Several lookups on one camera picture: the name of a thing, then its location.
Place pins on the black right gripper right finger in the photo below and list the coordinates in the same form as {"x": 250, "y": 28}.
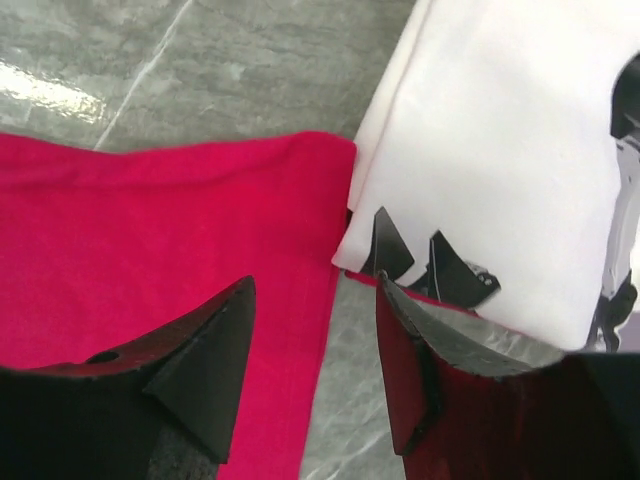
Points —
{"x": 461, "y": 410}

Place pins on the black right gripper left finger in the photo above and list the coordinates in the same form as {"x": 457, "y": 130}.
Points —
{"x": 157, "y": 407}

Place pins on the crimson red t shirt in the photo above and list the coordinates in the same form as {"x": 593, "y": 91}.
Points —
{"x": 98, "y": 249}

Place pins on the folded white printed t shirt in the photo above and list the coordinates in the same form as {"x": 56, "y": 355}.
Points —
{"x": 498, "y": 168}

